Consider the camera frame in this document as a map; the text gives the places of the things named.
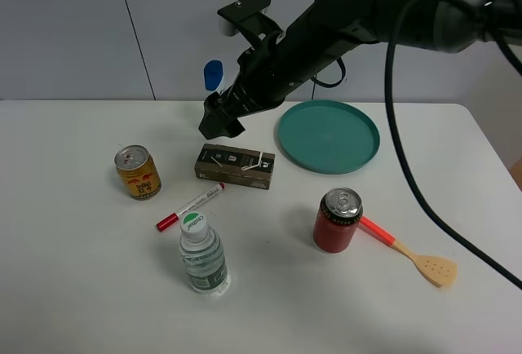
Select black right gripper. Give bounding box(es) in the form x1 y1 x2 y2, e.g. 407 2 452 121
198 82 281 139

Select brown black coffee capsule box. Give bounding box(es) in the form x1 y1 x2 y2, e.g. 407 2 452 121
194 144 276 190

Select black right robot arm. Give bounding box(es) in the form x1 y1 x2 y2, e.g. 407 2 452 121
199 0 521 139

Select white bottle with blue cap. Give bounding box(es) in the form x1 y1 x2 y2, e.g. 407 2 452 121
203 60 225 93

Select yellow drink can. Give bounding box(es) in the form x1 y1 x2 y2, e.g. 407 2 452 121
114 144 161 201

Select teal round plate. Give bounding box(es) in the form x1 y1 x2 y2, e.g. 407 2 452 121
276 100 380 175

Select red capped white marker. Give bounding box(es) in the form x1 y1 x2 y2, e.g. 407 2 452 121
156 183 225 232

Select clear plastic water bottle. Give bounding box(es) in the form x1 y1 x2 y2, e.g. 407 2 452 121
179 211 228 294

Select red drink can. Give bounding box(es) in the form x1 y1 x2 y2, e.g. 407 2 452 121
313 187 363 253

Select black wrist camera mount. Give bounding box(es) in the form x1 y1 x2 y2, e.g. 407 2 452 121
217 0 283 49

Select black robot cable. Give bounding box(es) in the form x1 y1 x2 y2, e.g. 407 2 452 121
267 0 522 291

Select wooden spatula with orange handle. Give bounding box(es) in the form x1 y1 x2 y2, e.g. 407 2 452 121
360 216 458 288

